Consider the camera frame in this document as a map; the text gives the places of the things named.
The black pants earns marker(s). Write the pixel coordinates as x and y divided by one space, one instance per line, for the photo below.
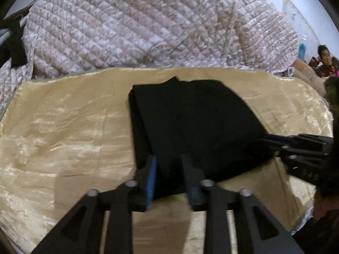
196 132

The dark furry cloth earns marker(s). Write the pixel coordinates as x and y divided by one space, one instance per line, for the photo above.
332 98

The white metal rail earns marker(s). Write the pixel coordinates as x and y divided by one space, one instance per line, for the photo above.
5 37

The white beige quilted blanket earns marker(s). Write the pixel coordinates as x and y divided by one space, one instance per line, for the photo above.
148 26

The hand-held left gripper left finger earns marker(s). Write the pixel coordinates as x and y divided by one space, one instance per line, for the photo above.
151 180

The white wall poster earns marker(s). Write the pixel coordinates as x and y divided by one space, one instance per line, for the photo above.
294 13

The blue bottle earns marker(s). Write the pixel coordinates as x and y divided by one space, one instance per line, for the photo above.
302 51

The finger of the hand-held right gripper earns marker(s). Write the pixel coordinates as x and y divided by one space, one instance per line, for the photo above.
291 140
299 161

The person's right hand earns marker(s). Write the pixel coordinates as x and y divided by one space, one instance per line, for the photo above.
323 205

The black cloth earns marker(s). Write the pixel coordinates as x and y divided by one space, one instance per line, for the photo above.
14 45

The golden satin cloth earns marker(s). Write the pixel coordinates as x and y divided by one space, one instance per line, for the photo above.
74 137

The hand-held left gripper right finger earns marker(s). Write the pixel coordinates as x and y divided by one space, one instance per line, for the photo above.
189 181

